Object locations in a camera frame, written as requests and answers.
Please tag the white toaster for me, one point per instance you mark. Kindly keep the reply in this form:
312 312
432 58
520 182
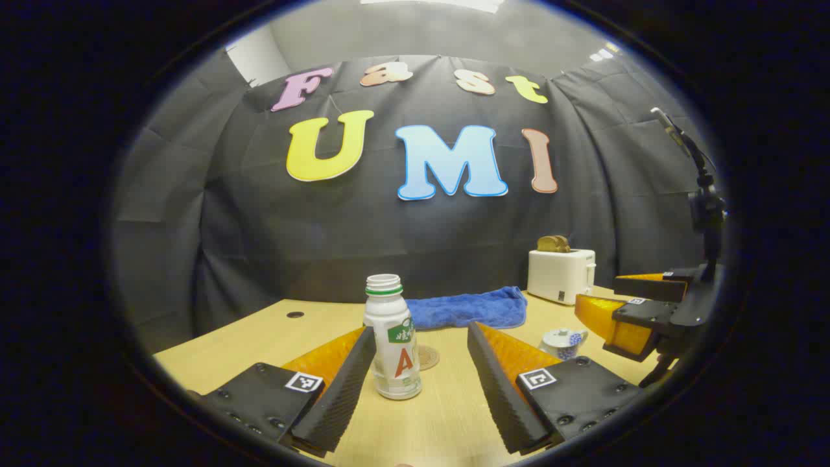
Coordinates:
557 275

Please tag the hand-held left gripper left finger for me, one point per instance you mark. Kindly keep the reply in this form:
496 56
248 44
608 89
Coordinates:
340 395

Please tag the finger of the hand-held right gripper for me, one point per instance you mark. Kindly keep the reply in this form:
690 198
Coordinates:
648 288
642 316

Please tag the round cork coaster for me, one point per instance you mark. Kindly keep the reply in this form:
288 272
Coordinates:
429 358

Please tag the brown toast slice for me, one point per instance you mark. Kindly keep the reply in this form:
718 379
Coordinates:
546 245
563 244

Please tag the black backdrop cloth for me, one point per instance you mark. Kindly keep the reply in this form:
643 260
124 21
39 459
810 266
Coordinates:
324 227

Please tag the blue towel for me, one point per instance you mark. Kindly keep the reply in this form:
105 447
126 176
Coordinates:
467 310

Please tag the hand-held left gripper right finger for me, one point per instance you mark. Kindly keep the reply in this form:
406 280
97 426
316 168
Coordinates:
496 395

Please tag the white water bottle green label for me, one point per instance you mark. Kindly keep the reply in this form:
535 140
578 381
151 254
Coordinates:
389 324

